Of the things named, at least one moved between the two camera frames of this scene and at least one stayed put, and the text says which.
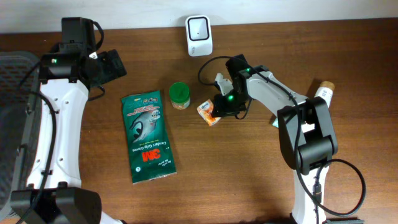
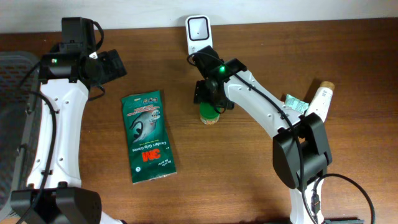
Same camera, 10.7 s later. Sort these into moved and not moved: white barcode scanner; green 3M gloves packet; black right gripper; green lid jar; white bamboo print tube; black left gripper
Moved: green lid jar; black right gripper
Not moved: white bamboo print tube; white barcode scanner; green 3M gloves packet; black left gripper
